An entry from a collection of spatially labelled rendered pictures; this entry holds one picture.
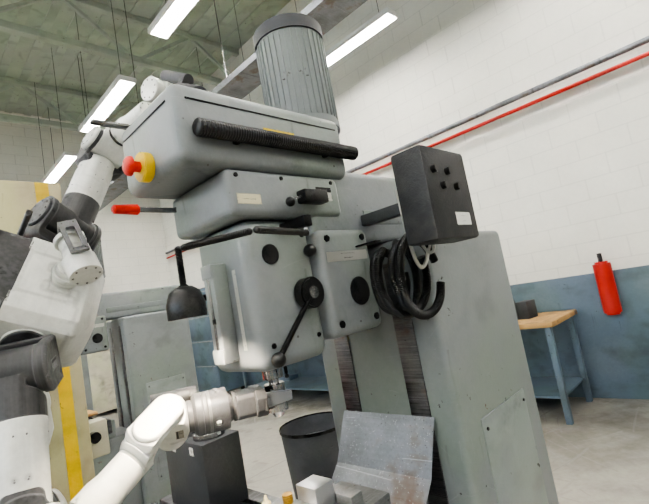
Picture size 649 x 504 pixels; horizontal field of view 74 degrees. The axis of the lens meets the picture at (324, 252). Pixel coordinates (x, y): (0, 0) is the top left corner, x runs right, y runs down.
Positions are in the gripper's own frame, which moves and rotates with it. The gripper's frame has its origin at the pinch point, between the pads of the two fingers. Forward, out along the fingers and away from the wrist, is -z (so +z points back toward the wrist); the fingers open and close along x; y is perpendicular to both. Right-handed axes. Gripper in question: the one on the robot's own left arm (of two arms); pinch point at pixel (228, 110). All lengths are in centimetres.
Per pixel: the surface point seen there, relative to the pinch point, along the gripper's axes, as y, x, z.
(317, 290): -33.3, -2.6, -35.9
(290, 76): 13.8, -15.6, -3.1
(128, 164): -17.0, 26.2, -4.2
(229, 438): -86, -11, -17
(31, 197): -60, -36, 160
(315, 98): 10.0, -18.8, -10.5
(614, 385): -123, -415, -147
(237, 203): -18.8, 13.0, -21.5
